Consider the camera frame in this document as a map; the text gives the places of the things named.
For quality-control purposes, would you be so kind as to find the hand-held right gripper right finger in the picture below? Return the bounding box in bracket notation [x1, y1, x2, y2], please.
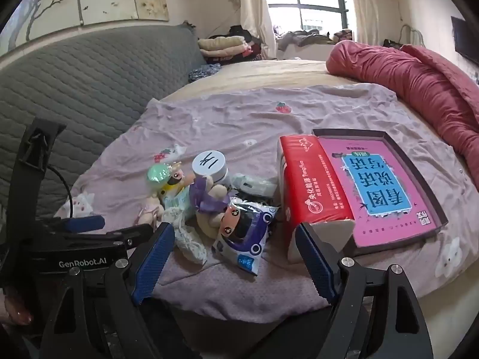
[295, 222, 435, 359]

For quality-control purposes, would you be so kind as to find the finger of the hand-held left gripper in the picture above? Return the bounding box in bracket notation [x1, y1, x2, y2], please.
[61, 215, 106, 233]
[106, 223, 154, 250]

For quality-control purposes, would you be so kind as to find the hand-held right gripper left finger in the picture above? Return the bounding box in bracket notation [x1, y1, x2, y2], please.
[39, 222, 204, 359]

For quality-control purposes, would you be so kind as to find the teal wipes packet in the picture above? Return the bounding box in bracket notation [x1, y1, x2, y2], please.
[163, 187, 195, 225]

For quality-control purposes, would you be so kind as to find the green-haired doll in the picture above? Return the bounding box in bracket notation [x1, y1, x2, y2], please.
[140, 162, 173, 229]

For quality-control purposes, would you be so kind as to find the yellow cartoon snack packet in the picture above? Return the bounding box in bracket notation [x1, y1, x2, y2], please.
[157, 162, 196, 203]

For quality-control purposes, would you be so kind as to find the blue cartoon snack packet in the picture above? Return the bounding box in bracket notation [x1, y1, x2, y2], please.
[213, 196, 279, 276]

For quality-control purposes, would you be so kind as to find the red tissue pack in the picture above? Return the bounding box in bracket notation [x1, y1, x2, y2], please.
[278, 135, 356, 264]

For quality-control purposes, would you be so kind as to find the beige teddy bear purple ribbon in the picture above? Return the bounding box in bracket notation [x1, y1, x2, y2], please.
[189, 176, 231, 238]

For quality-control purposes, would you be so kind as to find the white tissue packet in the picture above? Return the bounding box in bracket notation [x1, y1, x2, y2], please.
[230, 173, 279, 199]

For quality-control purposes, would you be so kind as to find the pink printed box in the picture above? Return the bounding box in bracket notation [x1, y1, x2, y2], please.
[312, 128, 449, 258]

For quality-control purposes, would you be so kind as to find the person's left hand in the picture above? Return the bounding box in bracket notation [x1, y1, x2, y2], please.
[0, 287, 34, 325]

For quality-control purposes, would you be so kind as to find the white jar with grey lid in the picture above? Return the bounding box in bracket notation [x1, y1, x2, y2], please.
[192, 150, 230, 185]

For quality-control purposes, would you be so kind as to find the grey quilted headboard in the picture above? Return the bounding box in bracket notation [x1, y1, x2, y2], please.
[0, 24, 208, 217]

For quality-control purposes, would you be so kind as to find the blue patterned cloth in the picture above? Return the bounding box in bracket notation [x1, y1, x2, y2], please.
[189, 63, 221, 83]

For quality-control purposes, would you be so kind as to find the beige bed sheet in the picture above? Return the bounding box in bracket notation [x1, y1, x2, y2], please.
[161, 60, 360, 101]

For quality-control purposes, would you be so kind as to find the pink folded blanket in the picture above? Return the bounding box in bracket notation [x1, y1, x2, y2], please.
[200, 45, 251, 59]

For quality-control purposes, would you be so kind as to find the red quilt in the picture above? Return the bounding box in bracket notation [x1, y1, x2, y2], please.
[325, 40, 479, 195]

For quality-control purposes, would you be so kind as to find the beige folded blanket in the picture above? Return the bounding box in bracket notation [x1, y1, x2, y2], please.
[198, 35, 245, 51]

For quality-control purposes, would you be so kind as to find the clothes pile on windowsill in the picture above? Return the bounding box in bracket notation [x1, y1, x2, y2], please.
[275, 28, 354, 51]

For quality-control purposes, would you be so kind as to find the dark clothes pile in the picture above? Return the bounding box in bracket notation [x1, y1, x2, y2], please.
[228, 25, 263, 62]

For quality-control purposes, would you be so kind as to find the metal rack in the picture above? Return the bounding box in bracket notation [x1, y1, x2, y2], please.
[400, 24, 425, 45]

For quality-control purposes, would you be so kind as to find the cream curtain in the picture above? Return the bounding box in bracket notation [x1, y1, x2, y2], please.
[237, 0, 278, 60]
[346, 0, 380, 47]

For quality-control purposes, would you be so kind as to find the black wall television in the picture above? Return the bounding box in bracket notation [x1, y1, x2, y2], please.
[451, 16, 479, 62]

